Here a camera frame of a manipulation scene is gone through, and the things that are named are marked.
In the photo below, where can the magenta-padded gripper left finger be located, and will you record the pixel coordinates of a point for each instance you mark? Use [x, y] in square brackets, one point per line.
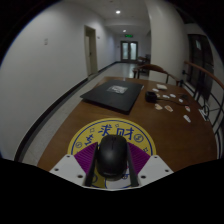
[66, 168]

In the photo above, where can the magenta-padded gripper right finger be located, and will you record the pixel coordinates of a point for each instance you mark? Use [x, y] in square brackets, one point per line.
[156, 168]

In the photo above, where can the black computer mouse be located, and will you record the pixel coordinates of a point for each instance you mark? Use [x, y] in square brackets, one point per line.
[112, 155]

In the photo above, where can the round yellow printed mouse pad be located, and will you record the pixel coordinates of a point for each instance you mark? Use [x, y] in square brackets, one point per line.
[110, 126]

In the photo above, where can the orange cartoon sticker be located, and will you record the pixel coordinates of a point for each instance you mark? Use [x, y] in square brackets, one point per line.
[168, 108]

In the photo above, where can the pale cartoon sticker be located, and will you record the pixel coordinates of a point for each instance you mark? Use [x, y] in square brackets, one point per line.
[158, 106]

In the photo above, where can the red and white sticker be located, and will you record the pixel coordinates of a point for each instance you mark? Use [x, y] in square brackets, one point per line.
[187, 108]

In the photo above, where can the black charger block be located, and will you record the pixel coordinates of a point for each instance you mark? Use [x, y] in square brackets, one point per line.
[151, 96]

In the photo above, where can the small white sticker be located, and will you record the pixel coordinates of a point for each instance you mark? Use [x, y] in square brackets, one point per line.
[180, 100]
[172, 95]
[155, 90]

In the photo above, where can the small pale sticker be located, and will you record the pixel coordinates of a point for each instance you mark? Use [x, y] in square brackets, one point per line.
[166, 96]

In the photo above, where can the small white flat box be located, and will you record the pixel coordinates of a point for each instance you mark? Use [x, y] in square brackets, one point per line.
[162, 86]

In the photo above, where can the black closed laptop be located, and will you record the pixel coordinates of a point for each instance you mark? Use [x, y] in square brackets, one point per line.
[110, 98]

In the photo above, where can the wooden armchair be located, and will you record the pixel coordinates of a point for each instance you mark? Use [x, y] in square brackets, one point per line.
[153, 67]

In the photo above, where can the black railing with wooden handrail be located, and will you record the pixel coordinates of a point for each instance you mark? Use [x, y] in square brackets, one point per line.
[203, 71]

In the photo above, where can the white side door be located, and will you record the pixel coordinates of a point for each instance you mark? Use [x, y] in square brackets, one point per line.
[88, 53]

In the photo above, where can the dark framed window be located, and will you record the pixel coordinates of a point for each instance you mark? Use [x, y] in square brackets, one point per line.
[200, 56]

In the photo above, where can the glass double door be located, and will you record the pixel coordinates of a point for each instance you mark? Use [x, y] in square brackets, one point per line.
[129, 51]

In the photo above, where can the green exit sign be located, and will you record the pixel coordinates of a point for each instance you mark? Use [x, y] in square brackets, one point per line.
[129, 35]

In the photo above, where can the white wall switch plate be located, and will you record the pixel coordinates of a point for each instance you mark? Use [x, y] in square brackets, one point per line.
[46, 41]

